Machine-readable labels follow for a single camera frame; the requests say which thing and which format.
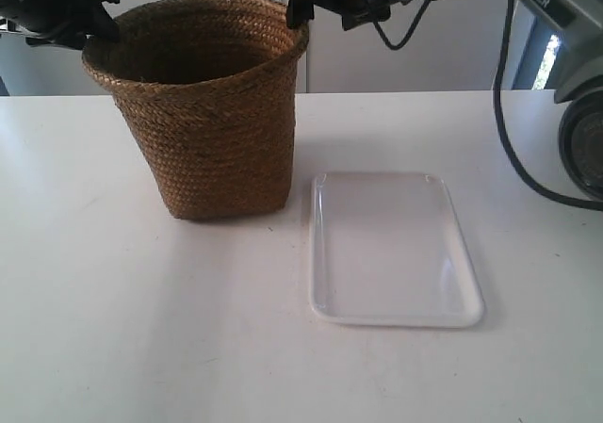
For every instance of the white rectangular plastic tray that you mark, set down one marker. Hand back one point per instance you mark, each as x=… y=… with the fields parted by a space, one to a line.
x=387 y=250

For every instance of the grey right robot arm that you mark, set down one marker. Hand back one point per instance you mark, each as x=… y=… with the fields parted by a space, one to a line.
x=578 y=26

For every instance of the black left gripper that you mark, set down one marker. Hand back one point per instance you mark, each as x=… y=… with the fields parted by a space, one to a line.
x=42 y=23

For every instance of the brown woven wicker basket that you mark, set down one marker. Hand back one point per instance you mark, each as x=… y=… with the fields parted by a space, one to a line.
x=207 y=89

